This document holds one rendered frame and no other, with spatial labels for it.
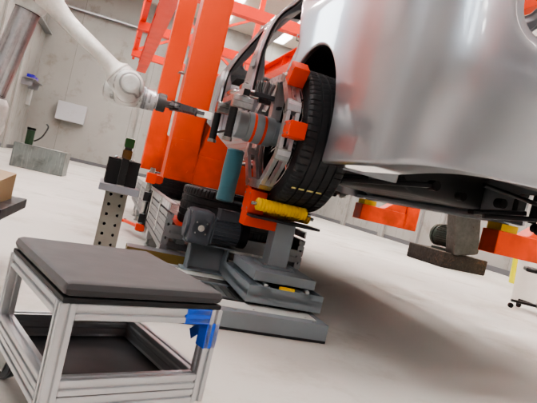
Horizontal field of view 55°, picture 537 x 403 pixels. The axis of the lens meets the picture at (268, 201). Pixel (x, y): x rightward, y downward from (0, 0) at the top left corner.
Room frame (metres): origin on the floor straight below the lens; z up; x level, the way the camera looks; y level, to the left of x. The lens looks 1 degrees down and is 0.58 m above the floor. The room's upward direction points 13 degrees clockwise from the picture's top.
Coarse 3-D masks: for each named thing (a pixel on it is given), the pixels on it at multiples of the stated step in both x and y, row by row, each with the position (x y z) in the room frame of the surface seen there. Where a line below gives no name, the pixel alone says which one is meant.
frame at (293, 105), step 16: (272, 80) 2.53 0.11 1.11; (288, 96) 2.24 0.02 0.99; (256, 112) 2.68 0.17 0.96; (288, 112) 2.21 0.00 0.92; (256, 144) 2.71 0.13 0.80; (288, 144) 2.22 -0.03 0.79; (256, 160) 2.66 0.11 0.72; (272, 160) 2.24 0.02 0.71; (256, 176) 2.58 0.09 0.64; (272, 176) 2.33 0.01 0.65
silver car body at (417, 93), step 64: (320, 0) 2.60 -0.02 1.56; (384, 0) 1.91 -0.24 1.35; (448, 0) 1.61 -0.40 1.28; (512, 0) 1.56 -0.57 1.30; (256, 64) 3.77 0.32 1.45; (384, 64) 1.80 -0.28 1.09; (448, 64) 1.59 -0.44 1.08; (512, 64) 1.56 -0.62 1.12; (384, 128) 1.71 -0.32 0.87; (448, 128) 1.62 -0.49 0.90; (512, 128) 1.61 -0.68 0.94; (384, 192) 4.19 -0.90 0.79; (448, 192) 3.57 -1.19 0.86; (512, 192) 3.14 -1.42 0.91
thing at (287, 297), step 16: (224, 272) 2.66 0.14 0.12; (240, 272) 2.58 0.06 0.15; (240, 288) 2.34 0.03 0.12; (256, 288) 2.24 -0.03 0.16; (272, 288) 2.27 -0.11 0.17; (288, 288) 2.30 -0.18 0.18; (272, 304) 2.27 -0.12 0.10; (288, 304) 2.29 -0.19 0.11; (304, 304) 2.32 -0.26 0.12; (320, 304) 2.34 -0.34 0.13
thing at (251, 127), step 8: (240, 112) 2.38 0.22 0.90; (248, 112) 2.42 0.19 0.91; (240, 120) 2.36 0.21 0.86; (248, 120) 2.37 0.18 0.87; (256, 120) 2.38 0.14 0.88; (264, 120) 2.40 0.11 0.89; (272, 120) 2.42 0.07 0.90; (240, 128) 2.37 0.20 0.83; (248, 128) 2.37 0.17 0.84; (256, 128) 2.38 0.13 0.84; (264, 128) 2.39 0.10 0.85; (272, 128) 2.40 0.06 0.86; (240, 136) 2.40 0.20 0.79; (248, 136) 2.39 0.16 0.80; (256, 136) 2.39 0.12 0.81; (264, 136) 2.40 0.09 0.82; (272, 136) 2.41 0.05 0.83; (264, 144) 2.44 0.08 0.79; (272, 144) 2.45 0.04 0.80
